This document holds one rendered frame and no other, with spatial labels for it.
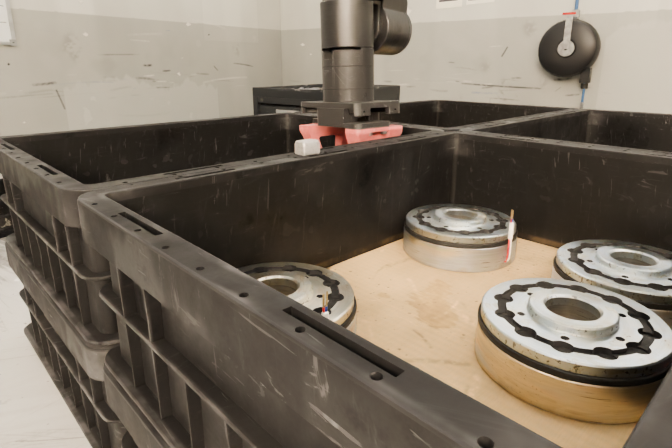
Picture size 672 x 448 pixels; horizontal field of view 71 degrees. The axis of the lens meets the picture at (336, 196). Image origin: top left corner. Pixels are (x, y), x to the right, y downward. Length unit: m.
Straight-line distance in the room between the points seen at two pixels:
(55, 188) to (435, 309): 0.27
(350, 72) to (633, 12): 3.23
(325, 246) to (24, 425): 0.30
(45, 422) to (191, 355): 0.30
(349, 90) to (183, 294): 0.36
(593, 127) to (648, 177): 0.44
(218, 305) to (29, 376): 0.44
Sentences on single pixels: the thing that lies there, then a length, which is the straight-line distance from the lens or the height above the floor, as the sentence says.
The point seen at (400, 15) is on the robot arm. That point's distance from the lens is 0.60.
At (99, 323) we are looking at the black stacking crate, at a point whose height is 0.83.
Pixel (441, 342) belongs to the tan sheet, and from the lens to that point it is 0.33.
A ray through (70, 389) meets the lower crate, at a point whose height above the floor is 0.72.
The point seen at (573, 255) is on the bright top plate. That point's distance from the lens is 0.42.
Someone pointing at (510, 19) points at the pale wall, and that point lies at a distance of 3.82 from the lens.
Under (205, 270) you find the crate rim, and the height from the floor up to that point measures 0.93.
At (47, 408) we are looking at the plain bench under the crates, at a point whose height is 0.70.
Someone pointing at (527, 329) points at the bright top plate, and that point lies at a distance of 0.29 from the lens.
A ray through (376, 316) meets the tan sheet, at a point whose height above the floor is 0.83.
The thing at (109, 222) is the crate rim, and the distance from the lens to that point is 0.26.
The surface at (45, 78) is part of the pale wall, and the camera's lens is 3.61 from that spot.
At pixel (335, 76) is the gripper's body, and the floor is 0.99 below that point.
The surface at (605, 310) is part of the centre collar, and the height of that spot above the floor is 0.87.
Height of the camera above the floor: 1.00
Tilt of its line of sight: 16 degrees down
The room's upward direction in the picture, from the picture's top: straight up
